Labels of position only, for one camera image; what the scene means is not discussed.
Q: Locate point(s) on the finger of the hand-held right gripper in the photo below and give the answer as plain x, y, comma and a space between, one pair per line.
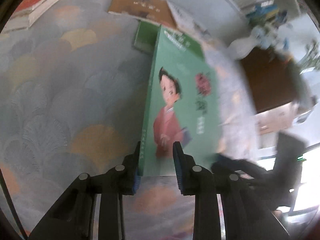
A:
240, 166

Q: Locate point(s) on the brown book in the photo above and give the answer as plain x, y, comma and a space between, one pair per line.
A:
140, 7

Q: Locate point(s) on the brown wooden cabinet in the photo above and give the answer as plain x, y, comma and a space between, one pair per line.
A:
270, 80

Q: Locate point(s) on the white illustrated book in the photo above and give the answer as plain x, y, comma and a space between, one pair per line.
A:
185, 17

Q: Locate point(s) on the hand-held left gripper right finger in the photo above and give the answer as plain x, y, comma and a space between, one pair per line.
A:
178, 170

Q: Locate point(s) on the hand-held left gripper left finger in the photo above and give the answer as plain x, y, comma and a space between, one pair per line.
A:
136, 177

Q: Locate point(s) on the white vase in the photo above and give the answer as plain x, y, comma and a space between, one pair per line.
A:
242, 46

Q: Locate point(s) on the beige box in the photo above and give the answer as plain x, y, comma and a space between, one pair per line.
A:
272, 120

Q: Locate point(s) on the green book with child figure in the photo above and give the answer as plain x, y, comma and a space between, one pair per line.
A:
180, 80

